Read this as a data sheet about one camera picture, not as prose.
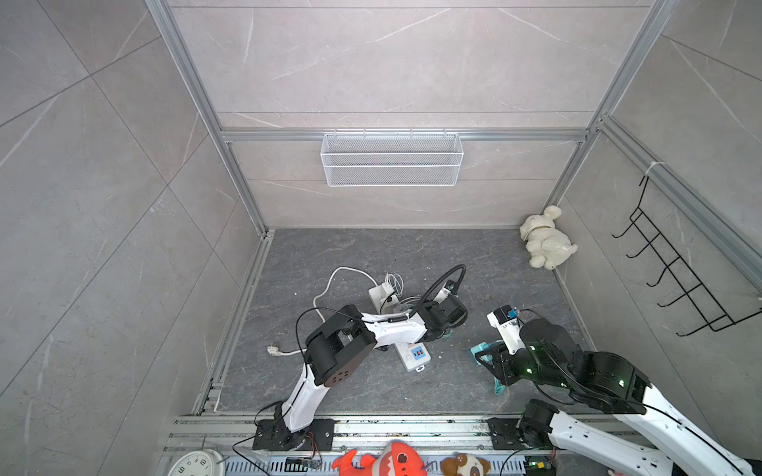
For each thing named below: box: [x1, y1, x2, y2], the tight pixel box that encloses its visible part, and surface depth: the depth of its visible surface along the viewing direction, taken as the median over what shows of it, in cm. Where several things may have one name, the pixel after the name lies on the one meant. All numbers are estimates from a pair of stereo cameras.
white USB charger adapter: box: [368, 281, 399, 315], surface depth 91 cm
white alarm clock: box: [166, 449, 228, 476], surface depth 68 cm
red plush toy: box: [331, 441, 429, 476], surface depth 66 cm
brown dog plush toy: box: [439, 453, 492, 476], surface depth 69 cm
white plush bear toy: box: [519, 204, 579, 271], surface depth 109 cm
